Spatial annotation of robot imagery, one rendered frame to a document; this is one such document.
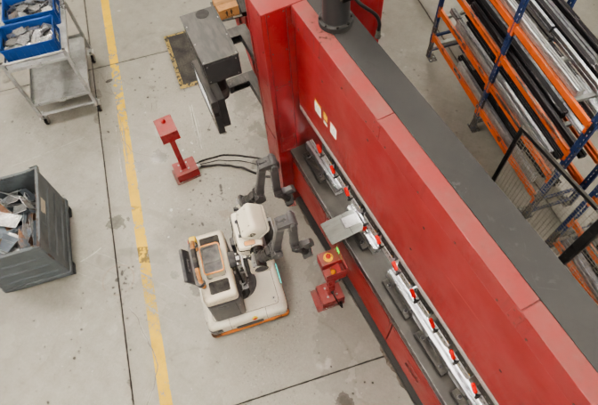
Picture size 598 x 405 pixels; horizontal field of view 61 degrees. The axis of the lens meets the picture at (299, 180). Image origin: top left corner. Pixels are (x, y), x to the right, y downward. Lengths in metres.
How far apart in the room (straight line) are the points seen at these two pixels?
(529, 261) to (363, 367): 2.36
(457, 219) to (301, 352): 2.42
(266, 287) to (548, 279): 2.52
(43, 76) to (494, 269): 5.07
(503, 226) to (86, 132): 4.58
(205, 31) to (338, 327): 2.57
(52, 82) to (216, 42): 2.94
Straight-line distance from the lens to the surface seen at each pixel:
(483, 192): 2.38
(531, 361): 2.42
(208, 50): 3.40
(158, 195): 5.15
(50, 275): 4.97
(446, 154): 2.45
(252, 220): 3.26
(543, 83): 4.56
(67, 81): 5.97
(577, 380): 2.21
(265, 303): 4.21
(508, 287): 2.22
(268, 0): 3.12
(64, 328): 4.94
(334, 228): 3.63
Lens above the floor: 4.28
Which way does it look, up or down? 59 degrees down
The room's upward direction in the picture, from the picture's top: 5 degrees counter-clockwise
